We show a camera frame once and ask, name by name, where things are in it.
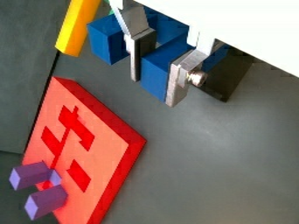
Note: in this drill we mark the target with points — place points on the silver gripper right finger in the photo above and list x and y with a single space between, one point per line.
185 68

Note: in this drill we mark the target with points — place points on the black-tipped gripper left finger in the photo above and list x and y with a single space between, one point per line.
139 35

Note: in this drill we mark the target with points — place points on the blue U-shaped block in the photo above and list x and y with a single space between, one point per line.
108 46

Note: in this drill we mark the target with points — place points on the red puzzle base board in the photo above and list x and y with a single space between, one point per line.
83 141

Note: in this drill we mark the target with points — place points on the green zigzag block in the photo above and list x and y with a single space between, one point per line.
111 11

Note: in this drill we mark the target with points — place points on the yellow long block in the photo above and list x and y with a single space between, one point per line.
73 32

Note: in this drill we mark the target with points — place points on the purple U-shaped block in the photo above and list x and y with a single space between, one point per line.
49 195

